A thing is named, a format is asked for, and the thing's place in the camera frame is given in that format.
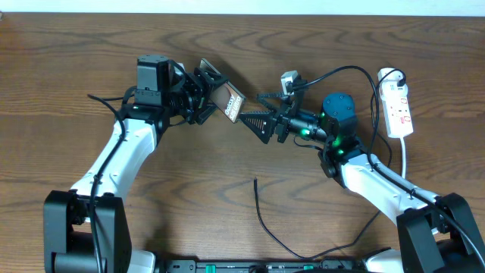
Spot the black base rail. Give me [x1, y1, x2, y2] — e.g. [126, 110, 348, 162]
[154, 259, 366, 273]

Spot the white power strip cord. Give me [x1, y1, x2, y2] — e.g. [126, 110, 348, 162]
[399, 136, 407, 180]

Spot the black left camera cable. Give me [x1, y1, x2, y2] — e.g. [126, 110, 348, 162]
[86, 85, 137, 273]

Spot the black camera cable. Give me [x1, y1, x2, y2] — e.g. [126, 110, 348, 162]
[293, 64, 485, 262]
[86, 85, 137, 273]

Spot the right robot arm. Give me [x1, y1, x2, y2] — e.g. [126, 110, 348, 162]
[239, 93, 484, 272]

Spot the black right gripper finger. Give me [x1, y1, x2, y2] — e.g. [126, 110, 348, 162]
[239, 111, 277, 144]
[256, 93, 291, 111]

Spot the black right camera cable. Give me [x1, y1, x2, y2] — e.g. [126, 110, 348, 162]
[293, 64, 485, 262]

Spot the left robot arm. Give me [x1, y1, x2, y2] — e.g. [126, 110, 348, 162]
[43, 55, 228, 272]

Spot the black charger cable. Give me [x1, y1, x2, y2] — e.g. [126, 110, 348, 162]
[252, 67, 407, 261]

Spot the white power strip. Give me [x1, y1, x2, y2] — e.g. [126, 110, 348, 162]
[377, 67, 414, 139]

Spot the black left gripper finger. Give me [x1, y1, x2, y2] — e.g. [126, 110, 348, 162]
[194, 67, 228, 95]
[195, 103, 218, 125]

